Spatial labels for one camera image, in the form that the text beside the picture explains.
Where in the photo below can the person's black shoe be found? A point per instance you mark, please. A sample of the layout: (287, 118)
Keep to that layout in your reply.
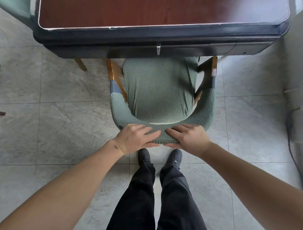
(144, 156)
(174, 157)

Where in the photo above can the person's right hand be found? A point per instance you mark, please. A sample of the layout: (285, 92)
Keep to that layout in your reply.
(191, 139)

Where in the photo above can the person's black right shoe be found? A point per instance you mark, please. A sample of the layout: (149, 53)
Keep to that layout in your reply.
(174, 157)

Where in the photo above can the person's right forearm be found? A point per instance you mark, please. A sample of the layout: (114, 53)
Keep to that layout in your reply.
(255, 182)

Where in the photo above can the person's left hand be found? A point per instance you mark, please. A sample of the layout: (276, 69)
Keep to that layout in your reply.
(135, 138)

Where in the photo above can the person's left forearm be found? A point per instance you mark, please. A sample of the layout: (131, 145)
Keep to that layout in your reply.
(66, 189)

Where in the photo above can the person's black left shoe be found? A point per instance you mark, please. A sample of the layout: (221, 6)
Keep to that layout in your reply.
(144, 156)

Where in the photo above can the dark wooden table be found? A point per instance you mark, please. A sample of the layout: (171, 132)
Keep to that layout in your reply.
(142, 11)

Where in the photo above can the dark red wooden chair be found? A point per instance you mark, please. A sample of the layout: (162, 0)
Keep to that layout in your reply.
(2, 113)

